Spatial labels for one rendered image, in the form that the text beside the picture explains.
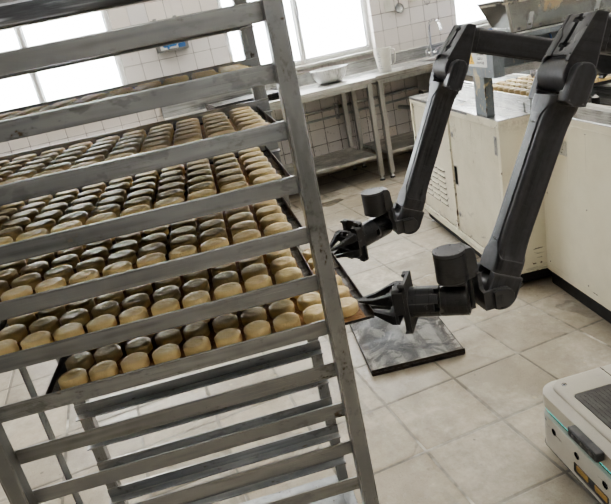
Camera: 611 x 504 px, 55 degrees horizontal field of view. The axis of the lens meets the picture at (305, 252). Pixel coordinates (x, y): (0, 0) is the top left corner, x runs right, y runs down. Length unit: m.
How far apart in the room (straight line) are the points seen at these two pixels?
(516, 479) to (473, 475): 0.13
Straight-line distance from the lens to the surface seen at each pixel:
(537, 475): 2.03
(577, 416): 1.85
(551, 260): 3.01
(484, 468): 2.05
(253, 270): 1.12
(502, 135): 2.78
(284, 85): 0.92
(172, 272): 1.00
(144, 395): 1.60
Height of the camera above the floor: 1.38
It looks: 21 degrees down
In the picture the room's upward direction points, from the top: 12 degrees counter-clockwise
